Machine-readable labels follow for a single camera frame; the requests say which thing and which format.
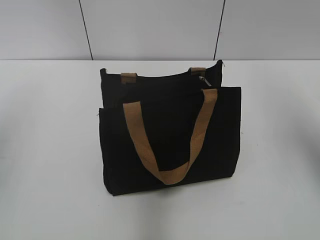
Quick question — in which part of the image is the tan rear bag strap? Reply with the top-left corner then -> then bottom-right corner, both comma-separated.
120,66 -> 206,85

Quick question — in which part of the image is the black tote bag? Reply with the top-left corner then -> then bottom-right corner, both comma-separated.
98,60 -> 242,196

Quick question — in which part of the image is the tan front bag strap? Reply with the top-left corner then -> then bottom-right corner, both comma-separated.
122,88 -> 219,186

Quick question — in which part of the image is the silver zipper pull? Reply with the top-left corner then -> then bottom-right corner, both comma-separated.
199,76 -> 212,90

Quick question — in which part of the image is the tan bag strap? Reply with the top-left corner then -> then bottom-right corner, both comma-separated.
122,88 -> 219,186
120,66 -> 206,85

